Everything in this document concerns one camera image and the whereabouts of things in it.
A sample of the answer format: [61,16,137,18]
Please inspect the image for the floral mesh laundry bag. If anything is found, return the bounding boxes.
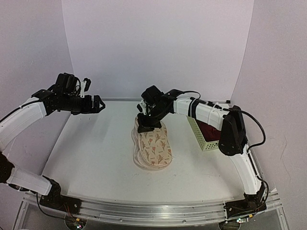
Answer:
[131,118,173,170]

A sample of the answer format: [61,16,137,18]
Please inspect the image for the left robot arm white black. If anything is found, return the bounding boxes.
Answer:
[0,73,106,214]

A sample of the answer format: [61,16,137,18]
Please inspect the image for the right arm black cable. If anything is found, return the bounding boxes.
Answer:
[179,90,267,149]

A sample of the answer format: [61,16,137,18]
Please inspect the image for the aluminium front rail frame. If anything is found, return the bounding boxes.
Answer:
[13,192,289,230]

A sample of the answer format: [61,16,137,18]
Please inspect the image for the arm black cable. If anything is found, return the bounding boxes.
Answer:
[179,90,267,149]
[0,100,44,123]

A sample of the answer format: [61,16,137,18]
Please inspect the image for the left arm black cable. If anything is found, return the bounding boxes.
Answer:
[0,100,44,123]

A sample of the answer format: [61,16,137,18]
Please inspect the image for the light green plastic basket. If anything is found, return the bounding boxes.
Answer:
[187,117,219,151]

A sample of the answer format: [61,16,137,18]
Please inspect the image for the dark red bra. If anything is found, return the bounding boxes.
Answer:
[196,120,221,142]

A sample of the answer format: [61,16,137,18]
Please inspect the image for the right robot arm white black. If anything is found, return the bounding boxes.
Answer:
[137,85,269,218]

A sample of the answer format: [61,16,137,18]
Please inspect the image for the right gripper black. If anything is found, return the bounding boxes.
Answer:
[137,106,167,133]

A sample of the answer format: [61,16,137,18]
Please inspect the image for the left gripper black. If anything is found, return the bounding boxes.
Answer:
[62,93,105,115]

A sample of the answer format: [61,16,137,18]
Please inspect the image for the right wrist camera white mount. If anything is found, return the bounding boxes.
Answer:
[137,100,150,115]

